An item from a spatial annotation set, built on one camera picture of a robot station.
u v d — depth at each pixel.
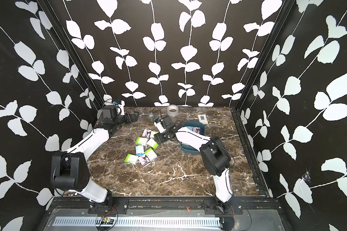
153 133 1.01
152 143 0.96
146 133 1.01
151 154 0.91
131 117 0.80
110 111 0.67
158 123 0.84
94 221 0.70
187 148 0.93
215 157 0.51
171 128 0.72
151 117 1.07
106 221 0.70
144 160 0.88
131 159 0.89
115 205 0.73
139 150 0.93
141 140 0.98
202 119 1.11
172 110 1.18
